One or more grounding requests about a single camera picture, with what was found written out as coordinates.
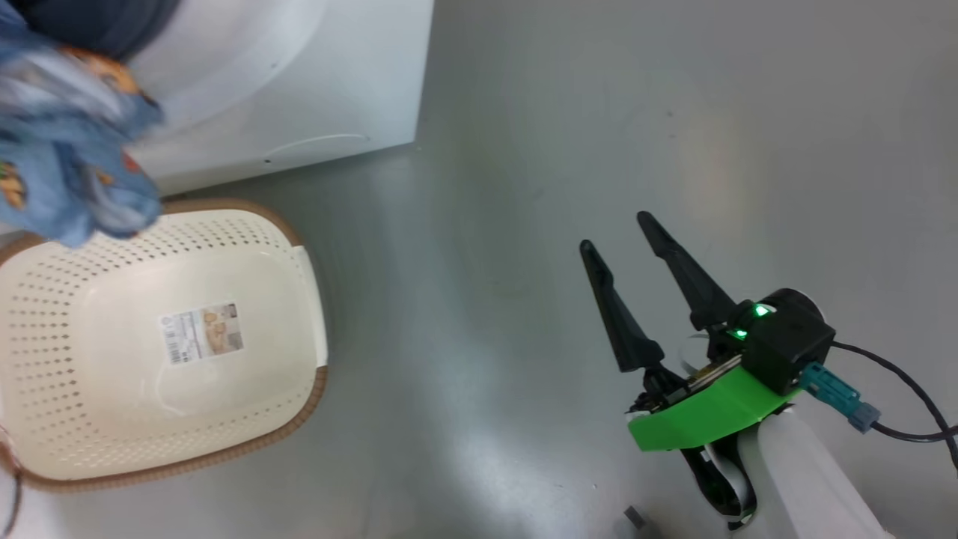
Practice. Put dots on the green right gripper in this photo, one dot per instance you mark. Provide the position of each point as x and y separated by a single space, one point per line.
703 415

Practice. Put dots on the blue orange-print garment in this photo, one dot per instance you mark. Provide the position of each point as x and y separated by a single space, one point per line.
67 150

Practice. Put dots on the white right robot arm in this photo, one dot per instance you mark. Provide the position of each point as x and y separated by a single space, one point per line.
808 479

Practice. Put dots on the white front-load washing machine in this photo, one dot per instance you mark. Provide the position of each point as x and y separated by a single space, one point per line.
337 75

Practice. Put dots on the basket barcode product sticker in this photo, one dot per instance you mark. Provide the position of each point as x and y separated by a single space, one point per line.
200 333

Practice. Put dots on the white perforated basket brown rim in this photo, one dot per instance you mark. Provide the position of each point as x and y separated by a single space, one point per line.
112 404

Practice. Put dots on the round white filter cover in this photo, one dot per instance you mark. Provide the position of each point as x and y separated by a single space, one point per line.
318 147

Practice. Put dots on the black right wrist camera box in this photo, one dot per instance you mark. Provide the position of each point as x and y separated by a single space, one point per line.
786 352

